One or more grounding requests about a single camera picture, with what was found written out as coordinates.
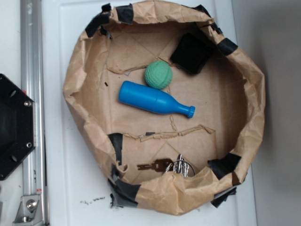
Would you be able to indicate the silver key bunch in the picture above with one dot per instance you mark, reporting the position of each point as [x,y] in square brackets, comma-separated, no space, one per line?
[181,166]

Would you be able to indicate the silver corner bracket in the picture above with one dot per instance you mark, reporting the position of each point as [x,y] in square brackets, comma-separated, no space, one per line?
[29,212]

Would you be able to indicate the black box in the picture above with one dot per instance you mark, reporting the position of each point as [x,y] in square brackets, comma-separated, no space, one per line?
[191,53]

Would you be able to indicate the brown paper bag bin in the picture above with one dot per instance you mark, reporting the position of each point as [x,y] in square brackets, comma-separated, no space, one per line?
[220,141]

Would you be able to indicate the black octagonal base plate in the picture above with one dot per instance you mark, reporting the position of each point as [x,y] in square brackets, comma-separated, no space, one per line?
[16,126]

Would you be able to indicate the green foam ball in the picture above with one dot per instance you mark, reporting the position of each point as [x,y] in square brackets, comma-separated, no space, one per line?
[158,74]

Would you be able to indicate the brown key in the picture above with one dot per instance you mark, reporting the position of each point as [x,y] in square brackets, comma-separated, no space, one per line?
[159,165]

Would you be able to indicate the blue plastic bottle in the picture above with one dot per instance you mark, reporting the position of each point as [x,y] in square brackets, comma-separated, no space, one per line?
[152,100]

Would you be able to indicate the aluminium profile rail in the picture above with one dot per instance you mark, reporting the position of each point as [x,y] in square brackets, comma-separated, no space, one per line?
[34,165]

